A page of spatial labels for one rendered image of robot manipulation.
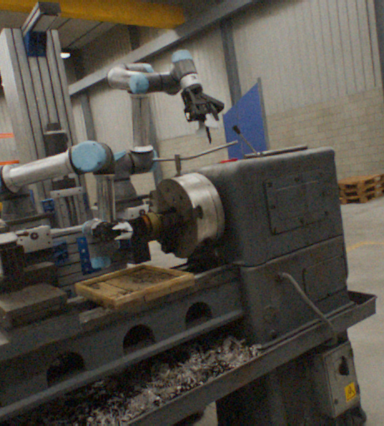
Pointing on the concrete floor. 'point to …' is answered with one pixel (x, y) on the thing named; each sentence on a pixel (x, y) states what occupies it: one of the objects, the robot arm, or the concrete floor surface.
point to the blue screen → (246, 124)
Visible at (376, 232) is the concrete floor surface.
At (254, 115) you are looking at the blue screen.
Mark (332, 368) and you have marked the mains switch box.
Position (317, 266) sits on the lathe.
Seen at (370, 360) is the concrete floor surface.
